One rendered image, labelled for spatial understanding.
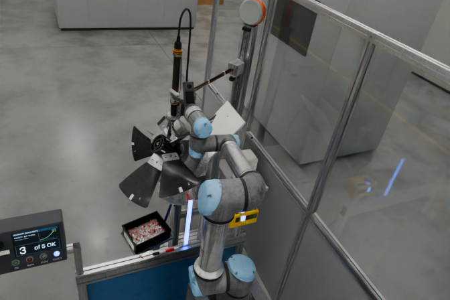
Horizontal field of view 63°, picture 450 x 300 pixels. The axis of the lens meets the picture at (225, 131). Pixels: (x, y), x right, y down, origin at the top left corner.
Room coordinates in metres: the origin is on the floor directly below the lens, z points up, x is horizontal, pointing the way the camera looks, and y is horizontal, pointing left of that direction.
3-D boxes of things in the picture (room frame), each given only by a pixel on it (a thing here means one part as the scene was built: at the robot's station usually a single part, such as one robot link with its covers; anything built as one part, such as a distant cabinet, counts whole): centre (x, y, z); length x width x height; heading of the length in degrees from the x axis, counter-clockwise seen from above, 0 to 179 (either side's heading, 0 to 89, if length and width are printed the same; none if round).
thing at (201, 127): (1.29, 0.11, 1.64); 0.11 x 0.08 x 0.09; 28
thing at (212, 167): (1.89, 0.04, 0.58); 0.09 x 0.04 x 1.15; 28
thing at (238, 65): (2.17, -0.01, 1.54); 0.10 x 0.07 x 0.08; 153
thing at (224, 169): (1.97, -0.16, 0.85); 0.36 x 0.24 x 0.03; 28
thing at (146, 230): (1.36, 0.34, 0.84); 0.19 x 0.14 x 0.04; 133
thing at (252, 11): (2.25, -0.05, 1.88); 0.17 x 0.15 x 0.16; 28
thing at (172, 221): (1.78, 0.25, 0.46); 0.09 x 0.04 x 0.91; 28
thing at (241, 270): (0.94, -0.14, 1.18); 0.13 x 0.12 x 0.14; 110
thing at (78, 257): (1.05, 0.58, 0.96); 0.03 x 0.03 x 0.20; 28
